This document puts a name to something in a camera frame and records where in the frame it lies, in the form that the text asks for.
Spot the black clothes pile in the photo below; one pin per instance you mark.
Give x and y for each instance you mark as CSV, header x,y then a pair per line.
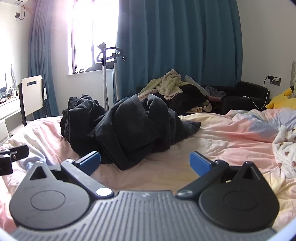
x,y
190,97

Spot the white fleece patterned blanket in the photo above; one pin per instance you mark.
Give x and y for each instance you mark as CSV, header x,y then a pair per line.
x,y
284,151

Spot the teal curtain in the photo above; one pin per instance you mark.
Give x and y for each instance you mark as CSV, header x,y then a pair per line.
x,y
200,39
40,62

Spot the pastel pink bed sheet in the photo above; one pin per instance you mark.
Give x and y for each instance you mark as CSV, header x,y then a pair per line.
x,y
236,137

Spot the teal curtain right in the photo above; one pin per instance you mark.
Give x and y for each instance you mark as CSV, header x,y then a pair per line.
x,y
200,39

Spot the yellow plush toy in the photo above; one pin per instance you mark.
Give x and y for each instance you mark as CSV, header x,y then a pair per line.
x,y
282,100

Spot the white desk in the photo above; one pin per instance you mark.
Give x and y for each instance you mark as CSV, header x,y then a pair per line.
x,y
10,118

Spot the teal curtain left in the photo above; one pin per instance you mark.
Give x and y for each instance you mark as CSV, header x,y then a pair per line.
x,y
40,62

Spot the window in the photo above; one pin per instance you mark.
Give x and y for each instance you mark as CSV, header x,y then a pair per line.
x,y
91,23

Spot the air conditioner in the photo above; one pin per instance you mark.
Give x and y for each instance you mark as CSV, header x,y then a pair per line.
x,y
15,2

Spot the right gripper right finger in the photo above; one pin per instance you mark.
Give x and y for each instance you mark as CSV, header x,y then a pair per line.
x,y
209,172

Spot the wall power socket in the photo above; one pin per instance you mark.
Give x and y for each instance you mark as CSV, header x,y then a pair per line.
x,y
274,80

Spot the black trousers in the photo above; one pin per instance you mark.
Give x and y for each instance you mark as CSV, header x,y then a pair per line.
x,y
127,133

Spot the black armchair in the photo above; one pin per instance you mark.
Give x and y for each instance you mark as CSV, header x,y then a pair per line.
x,y
245,96

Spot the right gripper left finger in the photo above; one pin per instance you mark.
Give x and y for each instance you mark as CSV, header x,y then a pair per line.
x,y
79,172

